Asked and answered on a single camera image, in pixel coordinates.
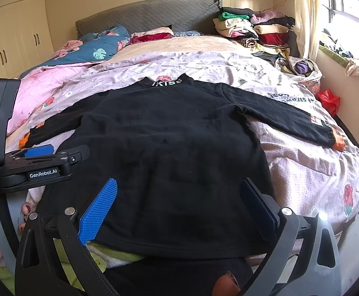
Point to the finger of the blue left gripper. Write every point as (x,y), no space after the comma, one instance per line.
(74,155)
(45,150)

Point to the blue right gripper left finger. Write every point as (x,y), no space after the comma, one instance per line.
(93,217)

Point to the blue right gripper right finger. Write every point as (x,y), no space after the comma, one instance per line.
(262,209)

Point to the black sweater orange cuffs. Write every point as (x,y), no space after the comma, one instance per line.
(178,150)

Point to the right stack folded clothes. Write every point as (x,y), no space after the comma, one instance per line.
(276,28)

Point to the stack folded clothes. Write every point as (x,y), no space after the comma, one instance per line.
(234,23)
(276,28)

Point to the clothes on window sill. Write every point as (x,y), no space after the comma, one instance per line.
(345,58)

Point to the left stack folded clothes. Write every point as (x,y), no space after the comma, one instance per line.
(234,23)

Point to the pink strawberry print duvet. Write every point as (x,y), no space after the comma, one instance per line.
(308,178)

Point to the pink blanket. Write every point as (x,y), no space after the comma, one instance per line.
(39,85)

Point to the teal floral leaf quilt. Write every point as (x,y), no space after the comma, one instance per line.
(91,48)

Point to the cream wardrobe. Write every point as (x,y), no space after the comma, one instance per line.
(25,39)

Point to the red plastic bag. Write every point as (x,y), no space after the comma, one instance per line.
(329,101)

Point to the bag with purple cloth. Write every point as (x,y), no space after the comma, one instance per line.
(303,71)

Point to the red and cream pillow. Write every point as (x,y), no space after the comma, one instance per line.
(152,35)

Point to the beige blanket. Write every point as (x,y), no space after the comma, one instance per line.
(180,44)

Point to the cream curtain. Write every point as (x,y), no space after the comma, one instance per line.
(308,26)

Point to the grey quilted headboard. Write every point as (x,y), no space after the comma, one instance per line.
(181,15)

